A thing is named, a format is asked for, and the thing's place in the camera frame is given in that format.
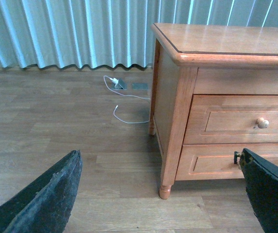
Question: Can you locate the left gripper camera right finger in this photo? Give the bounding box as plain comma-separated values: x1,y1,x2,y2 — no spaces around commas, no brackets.
234,148,278,233

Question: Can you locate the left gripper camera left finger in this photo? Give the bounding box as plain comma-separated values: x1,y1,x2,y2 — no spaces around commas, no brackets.
0,150,82,233

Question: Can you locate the wooden drawer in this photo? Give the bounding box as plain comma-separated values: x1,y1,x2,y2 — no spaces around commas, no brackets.
176,143,278,181
183,95,278,145

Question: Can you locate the upper drawer round knob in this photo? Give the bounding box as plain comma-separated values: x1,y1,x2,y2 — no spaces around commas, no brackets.
256,117,269,129

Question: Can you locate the white floor charger plug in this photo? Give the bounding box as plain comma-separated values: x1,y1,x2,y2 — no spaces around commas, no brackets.
110,78,118,84

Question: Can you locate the wooden nightstand cabinet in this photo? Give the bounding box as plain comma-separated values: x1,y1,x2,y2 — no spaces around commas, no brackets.
149,23,278,199

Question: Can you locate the open floor outlet box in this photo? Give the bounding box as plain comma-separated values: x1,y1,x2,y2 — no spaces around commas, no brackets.
114,79,127,90

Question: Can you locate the closed floor outlet cover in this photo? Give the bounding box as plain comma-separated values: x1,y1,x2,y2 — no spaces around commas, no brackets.
131,83,148,90

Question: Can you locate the light green curtain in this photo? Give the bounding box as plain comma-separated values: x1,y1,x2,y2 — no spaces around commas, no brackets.
0,0,278,68

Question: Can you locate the white floor cable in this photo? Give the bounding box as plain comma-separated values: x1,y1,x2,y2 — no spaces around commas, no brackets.
103,75,151,124

